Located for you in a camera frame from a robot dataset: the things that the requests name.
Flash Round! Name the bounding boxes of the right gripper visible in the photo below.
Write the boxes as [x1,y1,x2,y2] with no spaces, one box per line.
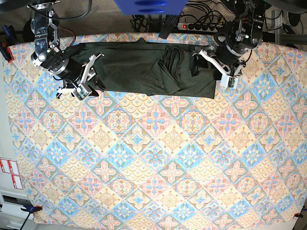
[55,53,106,100]

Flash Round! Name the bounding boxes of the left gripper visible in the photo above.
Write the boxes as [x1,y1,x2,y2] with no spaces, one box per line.
[191,45,245,88]

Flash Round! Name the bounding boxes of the dark green long-sleeve shirt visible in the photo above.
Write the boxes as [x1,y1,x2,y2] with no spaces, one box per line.
[73,39,216,99]

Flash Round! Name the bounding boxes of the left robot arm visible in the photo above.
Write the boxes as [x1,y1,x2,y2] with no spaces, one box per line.
[193,0,307,89]

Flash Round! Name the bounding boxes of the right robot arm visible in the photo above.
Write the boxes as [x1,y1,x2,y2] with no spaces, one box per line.
[0,0,105,101]

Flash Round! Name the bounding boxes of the black remote keypad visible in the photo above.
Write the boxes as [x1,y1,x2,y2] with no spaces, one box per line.
[158,15,179,39]

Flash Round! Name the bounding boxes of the patterned tile tablecloth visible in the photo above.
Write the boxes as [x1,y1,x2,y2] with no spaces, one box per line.
[2,43,307,230]

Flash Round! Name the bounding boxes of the black round stool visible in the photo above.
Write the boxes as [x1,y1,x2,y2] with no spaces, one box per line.
[22,19,35,43]

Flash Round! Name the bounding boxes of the blue plastic box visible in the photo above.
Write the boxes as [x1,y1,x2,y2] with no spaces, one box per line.
[114,0,188,15]

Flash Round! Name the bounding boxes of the red white label stickers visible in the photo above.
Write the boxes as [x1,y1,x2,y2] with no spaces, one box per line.
[0,158,23,190]

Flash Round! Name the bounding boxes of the blue clamp bottom left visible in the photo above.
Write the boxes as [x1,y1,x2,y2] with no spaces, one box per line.
[20,205,43,230]

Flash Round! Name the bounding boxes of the white cabinet drawer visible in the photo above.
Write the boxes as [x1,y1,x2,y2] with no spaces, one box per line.
[0,190,32,229]

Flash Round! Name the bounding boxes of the orange clamp bottom right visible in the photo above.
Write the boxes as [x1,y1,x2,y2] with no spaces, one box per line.
[294,213,303,218]

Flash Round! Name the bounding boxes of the white power strip red switch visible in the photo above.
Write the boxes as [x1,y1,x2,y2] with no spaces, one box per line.
[177,23,222,33]

